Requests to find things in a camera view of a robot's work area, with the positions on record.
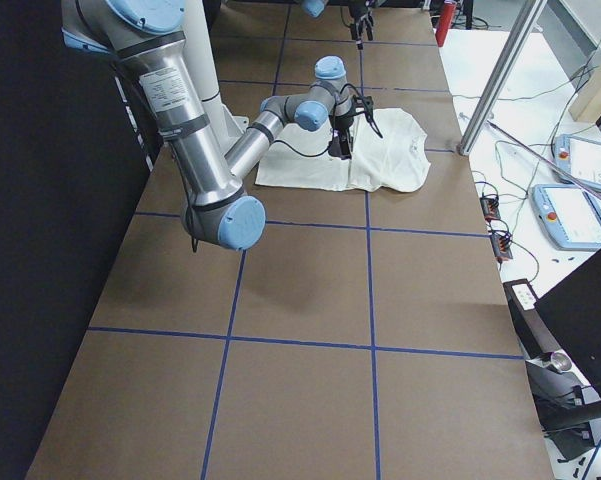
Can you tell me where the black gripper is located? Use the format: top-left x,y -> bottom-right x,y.
329,113 -> 355,159
348,0 -> 374,49

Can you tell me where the cream long-sleeve cat shirt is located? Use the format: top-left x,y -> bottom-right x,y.
255,108 -> 430,192

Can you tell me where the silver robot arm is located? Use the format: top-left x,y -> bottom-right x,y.
61,1 -> 363,250
298,0 -> 382,50

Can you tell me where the red cylinder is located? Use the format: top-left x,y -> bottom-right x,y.
435,0 -> 457,48

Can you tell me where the black box white label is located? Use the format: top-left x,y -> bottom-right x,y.
503,279 -> 538,311

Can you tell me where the near blue teach pendant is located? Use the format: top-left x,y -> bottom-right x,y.
531,184 -> 601,251

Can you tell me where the blue teach pendant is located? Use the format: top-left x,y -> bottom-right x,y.
531,184 -> 601,251
553,134 -> 601,192

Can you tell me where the far blue teach pendant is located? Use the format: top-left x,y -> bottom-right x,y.
553,134 -> 601,192

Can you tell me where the metal reacher grabber stick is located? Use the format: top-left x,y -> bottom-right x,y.
485,120 -> 601,201

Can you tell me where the black monitor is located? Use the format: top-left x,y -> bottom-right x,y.
535,248 -> 601,396

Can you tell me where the shiny metal cup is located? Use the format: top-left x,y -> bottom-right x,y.
547,351 -> 573,374

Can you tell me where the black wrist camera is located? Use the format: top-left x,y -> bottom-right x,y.
353,94 -> 384,139

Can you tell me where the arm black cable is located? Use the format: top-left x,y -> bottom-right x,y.
269,137 -> 339,159

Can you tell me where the aluminium frame post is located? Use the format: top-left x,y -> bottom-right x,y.
457,0 -> 547,156

